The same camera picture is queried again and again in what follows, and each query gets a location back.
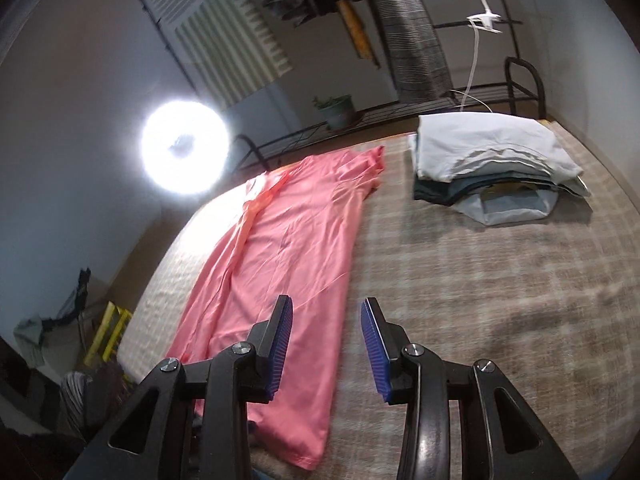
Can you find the orange wooden stick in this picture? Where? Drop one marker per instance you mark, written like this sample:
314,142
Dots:
357,32

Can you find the yellow wooden stool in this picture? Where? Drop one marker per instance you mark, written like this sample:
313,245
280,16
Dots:
108,336

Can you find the white folded garment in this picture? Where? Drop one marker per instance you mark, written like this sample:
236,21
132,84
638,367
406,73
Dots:
458,145

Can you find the black metal bed frame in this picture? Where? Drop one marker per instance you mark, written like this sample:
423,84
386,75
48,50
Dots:
521,83

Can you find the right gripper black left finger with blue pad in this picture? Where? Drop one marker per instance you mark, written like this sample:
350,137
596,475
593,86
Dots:
149,437

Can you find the white louvered window shutter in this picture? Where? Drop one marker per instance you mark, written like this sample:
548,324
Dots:
225,48

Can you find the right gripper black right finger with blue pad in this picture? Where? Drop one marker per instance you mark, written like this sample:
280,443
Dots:
501,436

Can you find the striped fabric bag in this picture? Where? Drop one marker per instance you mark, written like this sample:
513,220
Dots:
72,393

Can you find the light blue folded garment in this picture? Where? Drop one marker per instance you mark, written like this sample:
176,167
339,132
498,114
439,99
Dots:
507,204

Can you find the potted plant green pot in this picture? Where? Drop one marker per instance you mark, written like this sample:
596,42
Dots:
339,113

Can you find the pink shirt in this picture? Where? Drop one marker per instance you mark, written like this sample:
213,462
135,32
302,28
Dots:
294,236

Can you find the grey green cloth on floor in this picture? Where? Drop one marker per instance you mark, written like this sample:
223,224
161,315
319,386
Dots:
28,336

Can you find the dark folded garment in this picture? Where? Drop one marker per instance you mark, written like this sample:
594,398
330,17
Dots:
448,193

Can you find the grey plaid hanging cloth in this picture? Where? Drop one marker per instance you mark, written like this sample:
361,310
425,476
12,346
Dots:
413,51

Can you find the bright ring light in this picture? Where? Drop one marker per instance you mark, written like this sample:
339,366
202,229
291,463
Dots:
184,147

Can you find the beige plaid bedspread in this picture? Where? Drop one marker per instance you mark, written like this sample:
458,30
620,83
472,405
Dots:
554,303

